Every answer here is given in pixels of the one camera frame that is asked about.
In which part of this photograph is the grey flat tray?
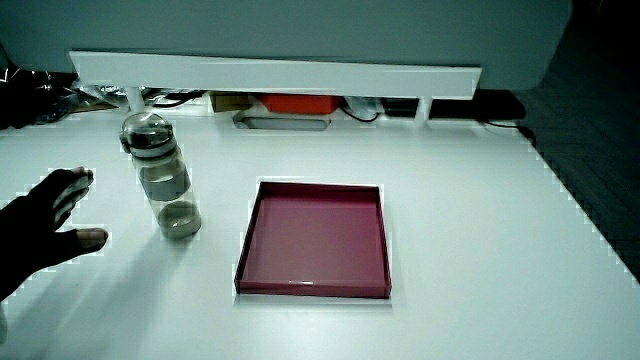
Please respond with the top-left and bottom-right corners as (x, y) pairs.
(232, 111), (332, 132)

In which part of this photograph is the black crinkled plastic bag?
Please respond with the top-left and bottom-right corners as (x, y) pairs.
(0, 64), (81, 131)

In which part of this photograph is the orange box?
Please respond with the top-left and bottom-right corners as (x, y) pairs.
(259, 93), (344, 116)

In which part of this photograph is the brown cardboard box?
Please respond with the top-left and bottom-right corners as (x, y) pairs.
(209, 90), (257, 114)

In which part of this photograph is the person's left hand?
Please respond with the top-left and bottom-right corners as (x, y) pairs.
(0, 166), (110, 302)

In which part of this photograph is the white raised shelf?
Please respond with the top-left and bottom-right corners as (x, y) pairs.
(68, 50), (483, 128)

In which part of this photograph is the shallow maroon tray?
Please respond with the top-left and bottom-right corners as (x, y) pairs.
(234, 181), (393, 300)

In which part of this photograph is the clear plastic bottle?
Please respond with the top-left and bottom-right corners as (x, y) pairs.
(118, 111), (203, 240)

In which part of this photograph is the black cable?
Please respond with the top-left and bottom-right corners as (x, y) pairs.
(479, 118), (537, 147)

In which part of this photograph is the clear plastic wrap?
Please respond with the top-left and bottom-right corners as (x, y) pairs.
(343, 95), (384, 122)

